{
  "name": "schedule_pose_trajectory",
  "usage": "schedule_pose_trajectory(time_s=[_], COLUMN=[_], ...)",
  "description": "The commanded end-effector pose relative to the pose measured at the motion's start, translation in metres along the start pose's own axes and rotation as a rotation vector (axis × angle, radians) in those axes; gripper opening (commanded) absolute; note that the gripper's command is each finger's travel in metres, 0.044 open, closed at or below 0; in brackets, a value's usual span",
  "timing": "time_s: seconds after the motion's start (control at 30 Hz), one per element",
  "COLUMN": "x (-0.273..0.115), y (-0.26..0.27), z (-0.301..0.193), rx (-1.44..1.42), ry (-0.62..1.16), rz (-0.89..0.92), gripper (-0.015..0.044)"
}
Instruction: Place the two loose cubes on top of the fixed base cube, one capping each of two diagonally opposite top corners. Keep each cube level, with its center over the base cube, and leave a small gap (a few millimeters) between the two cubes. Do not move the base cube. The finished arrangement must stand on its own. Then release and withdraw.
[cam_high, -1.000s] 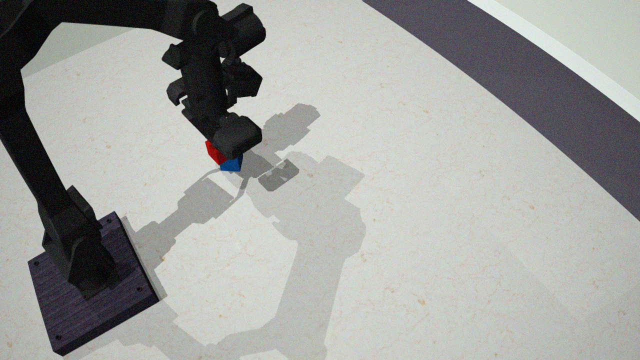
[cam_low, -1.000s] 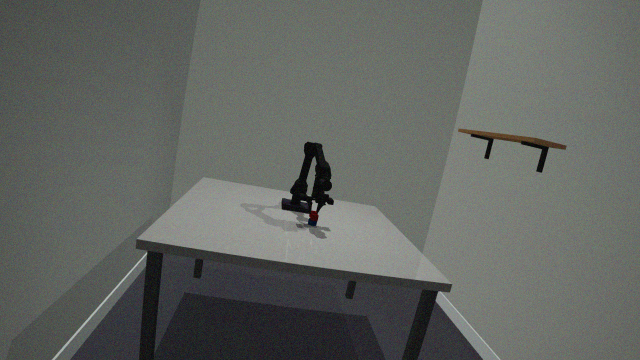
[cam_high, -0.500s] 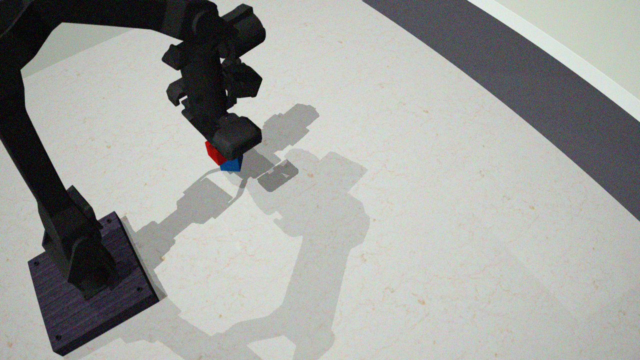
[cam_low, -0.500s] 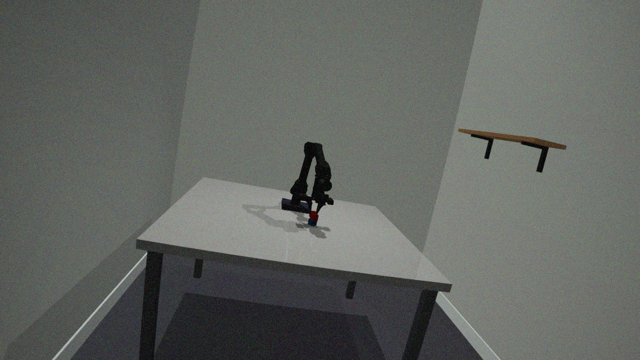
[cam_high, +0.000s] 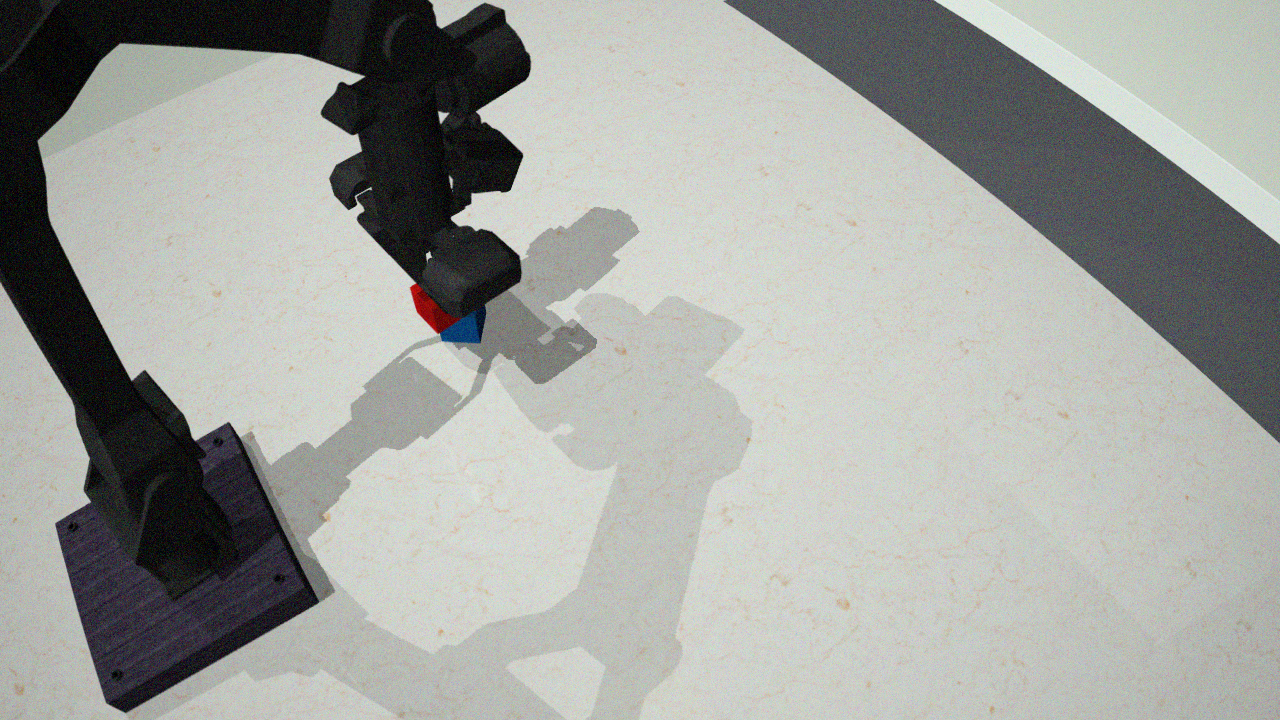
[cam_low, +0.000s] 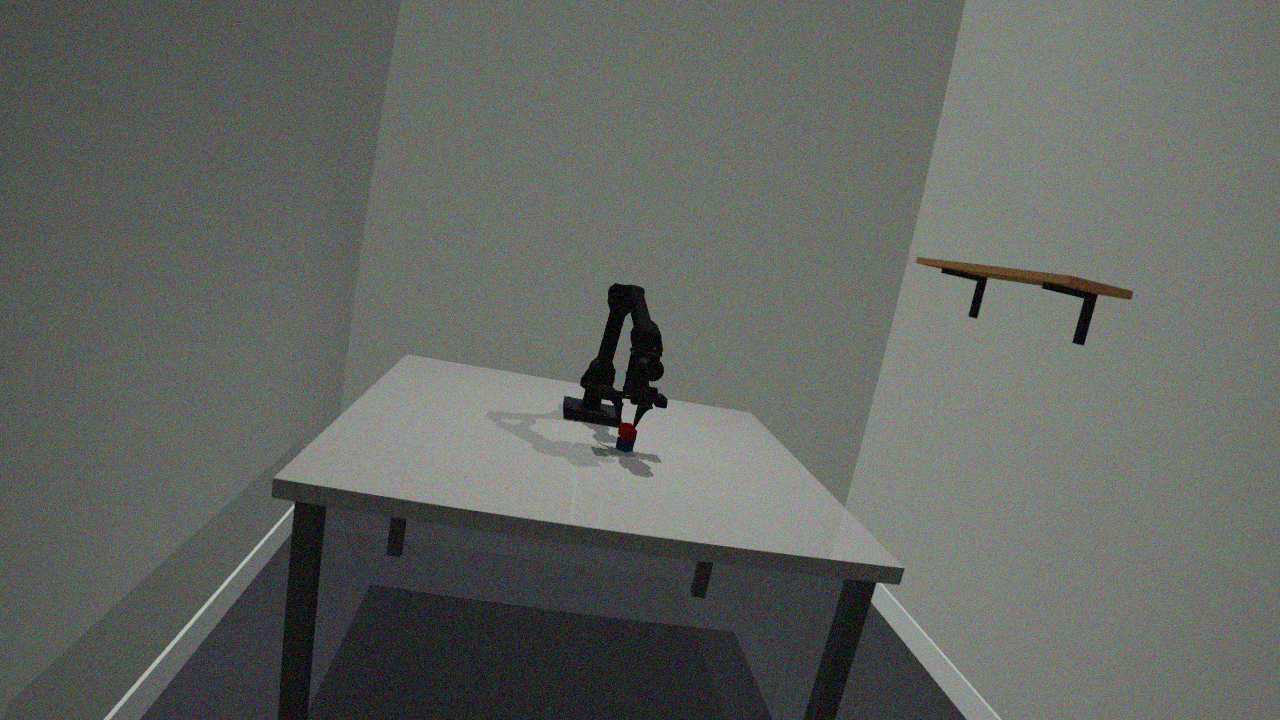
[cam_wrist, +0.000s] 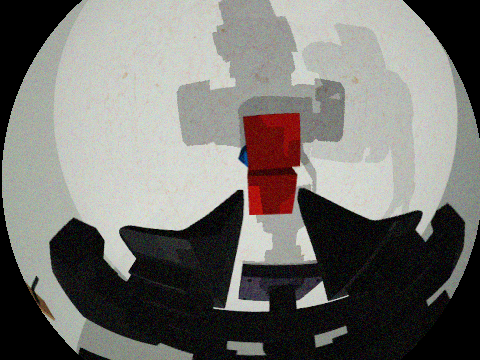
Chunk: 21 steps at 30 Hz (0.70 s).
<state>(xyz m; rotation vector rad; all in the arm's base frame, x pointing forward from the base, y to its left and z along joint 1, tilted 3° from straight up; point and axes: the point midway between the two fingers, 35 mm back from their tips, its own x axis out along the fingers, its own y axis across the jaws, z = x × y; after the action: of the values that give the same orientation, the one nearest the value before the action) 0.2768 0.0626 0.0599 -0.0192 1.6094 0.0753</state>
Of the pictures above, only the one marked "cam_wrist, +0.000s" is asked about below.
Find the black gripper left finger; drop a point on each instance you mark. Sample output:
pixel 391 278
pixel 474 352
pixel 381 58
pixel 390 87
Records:
pixel 208 247

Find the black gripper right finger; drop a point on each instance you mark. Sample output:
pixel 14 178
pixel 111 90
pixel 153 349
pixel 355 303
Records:
pixel 344 242

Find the blue cube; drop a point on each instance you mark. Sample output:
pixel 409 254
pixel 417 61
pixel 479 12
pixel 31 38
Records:
pixel 244 155

